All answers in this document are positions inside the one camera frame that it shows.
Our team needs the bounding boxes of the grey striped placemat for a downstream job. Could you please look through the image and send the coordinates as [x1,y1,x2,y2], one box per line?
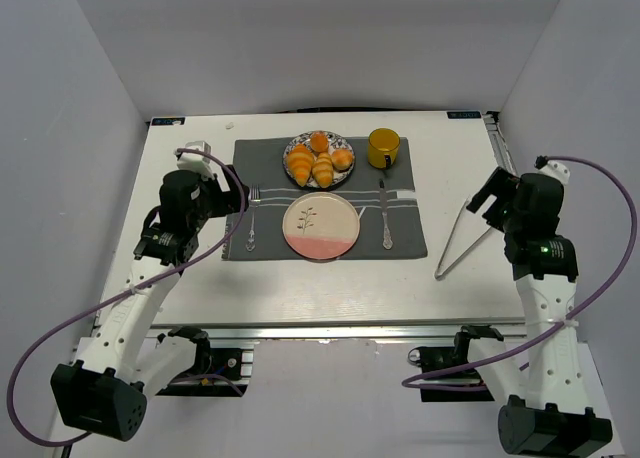
[222,137,428,261]

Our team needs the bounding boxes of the silver ornate table knife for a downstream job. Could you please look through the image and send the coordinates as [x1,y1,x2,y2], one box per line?
[379,179,393,250]

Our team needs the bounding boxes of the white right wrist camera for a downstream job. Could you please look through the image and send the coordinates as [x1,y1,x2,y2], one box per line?
[535,156,570,186]

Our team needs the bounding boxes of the left blue corner label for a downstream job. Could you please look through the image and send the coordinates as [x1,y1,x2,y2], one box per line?
[150,117,186,126]

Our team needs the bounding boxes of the right blue corner label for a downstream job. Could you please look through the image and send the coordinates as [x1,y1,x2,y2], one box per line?
[446,110,483,120]

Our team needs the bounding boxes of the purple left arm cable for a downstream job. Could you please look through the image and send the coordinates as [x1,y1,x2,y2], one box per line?
[6,147,251,448]

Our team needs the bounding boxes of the large striped croissant bread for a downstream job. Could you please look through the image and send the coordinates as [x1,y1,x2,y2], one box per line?
[286,144,315,187]

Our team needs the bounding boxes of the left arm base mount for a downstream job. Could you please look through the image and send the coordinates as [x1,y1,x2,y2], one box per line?
[156,326,248,397]

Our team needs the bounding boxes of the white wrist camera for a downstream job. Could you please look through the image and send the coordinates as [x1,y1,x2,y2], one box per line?
[175,140,213,179]
[535,156,570,186]

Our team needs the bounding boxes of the small striped croissant bread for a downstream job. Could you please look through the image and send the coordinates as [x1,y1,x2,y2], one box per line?
[312,152,334,188]

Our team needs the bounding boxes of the blue corner label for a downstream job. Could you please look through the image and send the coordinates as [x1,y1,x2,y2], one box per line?
[150,117,186,126]
[446,110,483,120]

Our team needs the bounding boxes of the silver metal tongs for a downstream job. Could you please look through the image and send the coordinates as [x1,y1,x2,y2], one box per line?
[433,196,492,281]

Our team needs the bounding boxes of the cream and pink plate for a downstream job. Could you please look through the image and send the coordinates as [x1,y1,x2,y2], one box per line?
[282,192,360,261]

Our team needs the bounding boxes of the yellow mug black handle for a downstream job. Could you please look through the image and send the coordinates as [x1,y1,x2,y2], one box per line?
[367,128,400,170]

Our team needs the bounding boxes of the round golden bread roll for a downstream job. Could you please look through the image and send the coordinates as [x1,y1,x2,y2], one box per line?
[331,149,354,172]

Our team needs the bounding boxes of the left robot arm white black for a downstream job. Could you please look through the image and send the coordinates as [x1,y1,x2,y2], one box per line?
[50,158,246,441]

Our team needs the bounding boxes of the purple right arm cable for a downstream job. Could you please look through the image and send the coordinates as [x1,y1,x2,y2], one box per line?
[401,154,634,390]

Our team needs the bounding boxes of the round orange bun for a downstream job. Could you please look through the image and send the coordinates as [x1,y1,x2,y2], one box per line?
[310,131,329,153]

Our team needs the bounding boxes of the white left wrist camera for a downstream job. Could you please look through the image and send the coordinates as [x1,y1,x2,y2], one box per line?
[175,140,213,179]

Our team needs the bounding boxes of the silver ornate fork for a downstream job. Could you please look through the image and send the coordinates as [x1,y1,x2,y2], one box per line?
[245,185,261,252]

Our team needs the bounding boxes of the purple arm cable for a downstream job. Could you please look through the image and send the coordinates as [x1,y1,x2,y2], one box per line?
[401,154,634,390]
[6,147,251,448]

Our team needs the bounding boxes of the aluminium front table rail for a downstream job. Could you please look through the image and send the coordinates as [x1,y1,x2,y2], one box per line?
[74,318,531,354]

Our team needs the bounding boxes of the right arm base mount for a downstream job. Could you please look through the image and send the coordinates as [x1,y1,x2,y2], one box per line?
[408,325,504,403]

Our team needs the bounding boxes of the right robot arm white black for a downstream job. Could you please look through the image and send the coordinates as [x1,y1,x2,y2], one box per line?
[467,162,613,457]

